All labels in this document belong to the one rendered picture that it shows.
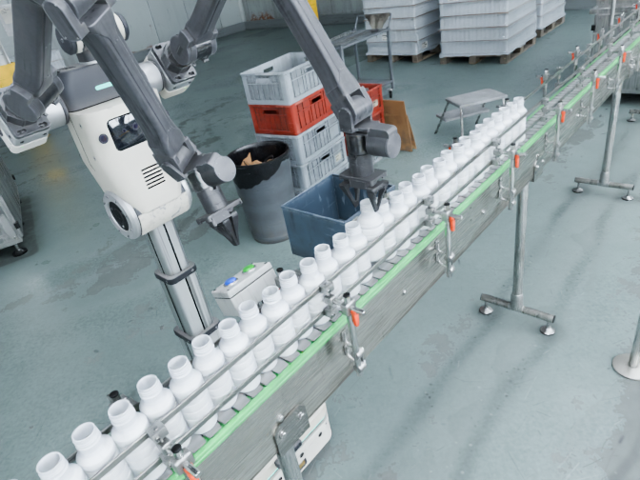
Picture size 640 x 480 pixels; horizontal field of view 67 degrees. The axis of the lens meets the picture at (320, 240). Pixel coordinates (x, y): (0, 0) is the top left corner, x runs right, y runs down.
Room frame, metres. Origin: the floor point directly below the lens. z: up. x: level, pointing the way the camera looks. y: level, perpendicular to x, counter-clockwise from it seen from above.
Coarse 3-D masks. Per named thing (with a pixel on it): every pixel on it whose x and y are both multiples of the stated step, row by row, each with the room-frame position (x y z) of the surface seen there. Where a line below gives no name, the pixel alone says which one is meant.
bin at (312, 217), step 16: (336, 176) 1.86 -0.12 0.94; (304, 192) 1.75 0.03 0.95; (320, 192) 1.81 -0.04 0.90; (336, 192) 1.87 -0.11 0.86; (352, 192) 1.80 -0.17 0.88; (288, 208) 1.63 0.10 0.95; (304, 208) 1.74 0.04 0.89; (320, 208) 1.80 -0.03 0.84; (336, 208) 1.87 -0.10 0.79; (352, 208) 1.81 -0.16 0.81; (288, 224) 1.65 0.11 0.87; (304, 224) 1.59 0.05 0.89; (320, 224) 1.53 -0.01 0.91; (336, 224) 1.47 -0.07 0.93; (304, 240) 1.60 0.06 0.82; (320, 240) 1.54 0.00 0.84; (304, 256) 1.62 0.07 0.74
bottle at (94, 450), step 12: (72, 432) 0.55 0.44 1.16; (84, 432) 0.56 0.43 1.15; (96, 432) 0.54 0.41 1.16; (84, 444) 0.53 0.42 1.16; (96, 444) 0.53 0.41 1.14; (108, 444) 0.54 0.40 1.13; (84, 456) 0.52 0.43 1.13; (96, 456) 0.52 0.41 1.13; (108, 456) 0.53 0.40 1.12; (84, 468) 0.52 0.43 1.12; (96, 468) 0.51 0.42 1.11; (120, 468) 0.53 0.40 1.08
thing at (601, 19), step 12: (600, 0) 4.62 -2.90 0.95; (624, 0) 4.48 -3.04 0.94; (636, 0) 4.41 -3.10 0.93; (600, 12) 4.58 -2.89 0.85; (636, 12) 4.42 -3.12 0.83; (600, 24) 4.60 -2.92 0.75; (612, 24) 4.53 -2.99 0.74; (624, 24) 4.46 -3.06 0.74; (612, 36) 4.52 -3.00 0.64; (636, 72) 4.35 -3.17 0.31; (624, 84) 4.41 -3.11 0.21; (636, 84) 4.33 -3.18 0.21
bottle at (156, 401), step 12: (144, 384) 0.64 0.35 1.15; (156, 384) 0.62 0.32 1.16; (144, 396) 0.61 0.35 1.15; (156, 396) 0.61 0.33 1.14; (168, 396) 0.62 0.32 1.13; (144, 408) 0.61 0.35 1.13; (156, 408) 0.60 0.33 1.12; (168, 408) 0.61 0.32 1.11; (156, 420) 0.60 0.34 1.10; (180, 420) 0.62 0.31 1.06; (180, 432) 0.61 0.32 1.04
